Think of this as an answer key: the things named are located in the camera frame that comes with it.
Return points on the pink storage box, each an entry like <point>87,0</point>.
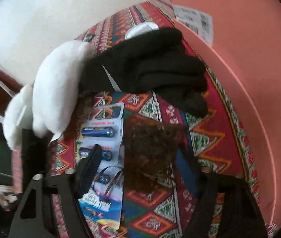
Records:
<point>245,56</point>

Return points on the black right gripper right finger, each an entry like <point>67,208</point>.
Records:
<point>225,204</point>

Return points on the blue battery pack card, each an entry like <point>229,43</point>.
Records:
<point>103,126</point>

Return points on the white round lid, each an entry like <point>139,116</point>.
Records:
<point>140,29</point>

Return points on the white plush toy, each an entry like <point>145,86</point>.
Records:
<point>47,105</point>

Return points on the black knit gloves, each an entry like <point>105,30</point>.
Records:
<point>155,61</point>

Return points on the patterned red table cloth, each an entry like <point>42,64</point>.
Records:
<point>217,140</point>

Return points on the brown fuzzy cloth piece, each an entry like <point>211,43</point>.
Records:
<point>150,149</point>

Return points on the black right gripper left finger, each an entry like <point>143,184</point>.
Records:
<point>36,213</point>

